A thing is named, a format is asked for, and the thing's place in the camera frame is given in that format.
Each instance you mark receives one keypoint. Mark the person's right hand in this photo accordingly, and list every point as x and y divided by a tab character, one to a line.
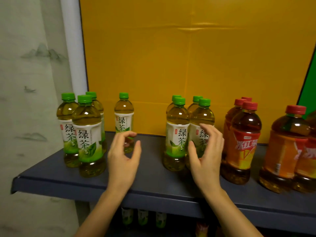
207	172

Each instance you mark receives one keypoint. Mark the person's left hand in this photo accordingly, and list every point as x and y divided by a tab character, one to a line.
121	170

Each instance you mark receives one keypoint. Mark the red-capped amber tea bottle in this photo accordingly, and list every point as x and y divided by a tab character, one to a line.
229	115
243	145
307	165
286	150

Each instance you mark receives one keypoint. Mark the green-capped pale tea bottle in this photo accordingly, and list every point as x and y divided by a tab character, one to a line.
202	115
98	107
124	113
65	115
89	135
176	135

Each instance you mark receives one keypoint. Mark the person's right forearm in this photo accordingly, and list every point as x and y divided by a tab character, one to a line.
232	217

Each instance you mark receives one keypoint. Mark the person's left forearm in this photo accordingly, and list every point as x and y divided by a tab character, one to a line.
101	214

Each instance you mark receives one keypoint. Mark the dark grey shelf board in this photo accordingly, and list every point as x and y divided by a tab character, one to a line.
153	180

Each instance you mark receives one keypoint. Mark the orange backing board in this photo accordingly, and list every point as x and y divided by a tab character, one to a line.
197	59

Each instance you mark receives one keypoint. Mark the white shelf side post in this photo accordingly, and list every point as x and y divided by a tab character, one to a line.
75	46

